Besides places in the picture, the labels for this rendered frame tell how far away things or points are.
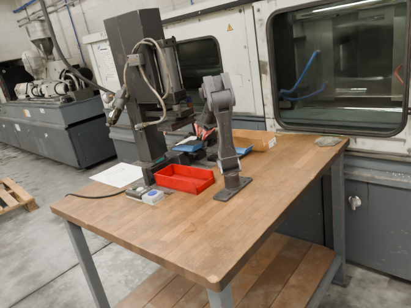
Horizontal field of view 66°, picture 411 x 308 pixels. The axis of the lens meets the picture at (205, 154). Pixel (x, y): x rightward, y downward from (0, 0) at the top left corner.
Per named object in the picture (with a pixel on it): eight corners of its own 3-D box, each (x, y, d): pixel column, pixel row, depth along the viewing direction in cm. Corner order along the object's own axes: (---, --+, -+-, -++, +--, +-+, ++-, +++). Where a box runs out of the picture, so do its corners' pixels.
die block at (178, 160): (181, 171, 154) (178, 157, 152) (167, 168, 161) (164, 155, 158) (207, 156, 168) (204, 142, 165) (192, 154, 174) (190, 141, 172)
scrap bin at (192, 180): (197, 195, 128) (194, 182, 126) (156, 185, 144) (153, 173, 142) (214, 183, 136) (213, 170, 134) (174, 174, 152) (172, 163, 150)
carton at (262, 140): (264, 153, 159) (262, 139, 156) (224, 149, 175) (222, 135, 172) (276, 144, 168) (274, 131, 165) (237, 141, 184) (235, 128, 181)
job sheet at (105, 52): (105, 81, 307) (95, 46, 295) (106, 81, 307) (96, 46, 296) (119, 80, 289) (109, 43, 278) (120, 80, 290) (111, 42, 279)
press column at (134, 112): (151, 162, 172) (115, 15, 146) (138, 160, 180) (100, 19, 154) (170, 153, 182) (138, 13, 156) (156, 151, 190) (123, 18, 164)
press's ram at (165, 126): (175, 138, 147) (161, 73, 137) (139, 134, 164) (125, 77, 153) (199, 126, 159) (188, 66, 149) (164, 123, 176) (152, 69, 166)
